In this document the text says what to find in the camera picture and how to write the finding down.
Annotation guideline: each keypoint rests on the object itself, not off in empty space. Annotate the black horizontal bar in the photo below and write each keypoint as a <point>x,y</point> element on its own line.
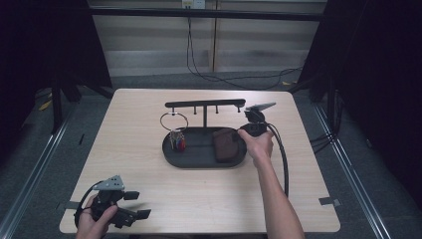
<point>205,14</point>

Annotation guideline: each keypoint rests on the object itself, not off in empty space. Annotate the white wall socket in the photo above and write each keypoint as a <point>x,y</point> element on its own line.
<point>193,3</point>

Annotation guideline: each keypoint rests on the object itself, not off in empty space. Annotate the person's left hand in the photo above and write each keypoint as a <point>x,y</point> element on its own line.
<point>91,229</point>

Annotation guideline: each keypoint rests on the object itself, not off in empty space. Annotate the black key rack with tray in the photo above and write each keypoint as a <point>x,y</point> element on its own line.
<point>200,156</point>

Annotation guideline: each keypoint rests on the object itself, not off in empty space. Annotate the person's right hand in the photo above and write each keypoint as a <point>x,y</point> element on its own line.
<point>260,147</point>

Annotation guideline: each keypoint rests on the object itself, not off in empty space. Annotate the black metal stand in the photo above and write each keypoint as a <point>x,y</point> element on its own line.
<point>57,106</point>

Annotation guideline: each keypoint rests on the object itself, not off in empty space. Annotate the yellow floor tape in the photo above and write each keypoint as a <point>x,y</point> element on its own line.
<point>44,105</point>

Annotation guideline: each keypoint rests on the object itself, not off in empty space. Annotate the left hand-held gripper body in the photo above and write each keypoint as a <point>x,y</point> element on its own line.
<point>109,205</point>

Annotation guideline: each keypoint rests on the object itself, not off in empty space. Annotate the metal floor rail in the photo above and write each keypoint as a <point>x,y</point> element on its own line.
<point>36,169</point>
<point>351,172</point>

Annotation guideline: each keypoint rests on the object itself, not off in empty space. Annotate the brown zip pouch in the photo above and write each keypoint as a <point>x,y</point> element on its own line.
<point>225,146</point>

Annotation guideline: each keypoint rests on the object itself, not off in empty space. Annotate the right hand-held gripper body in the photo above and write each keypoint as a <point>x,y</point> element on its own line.
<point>256,127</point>

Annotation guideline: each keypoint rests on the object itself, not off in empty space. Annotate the black curtain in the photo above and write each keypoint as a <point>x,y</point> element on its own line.
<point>43,49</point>
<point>375,66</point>

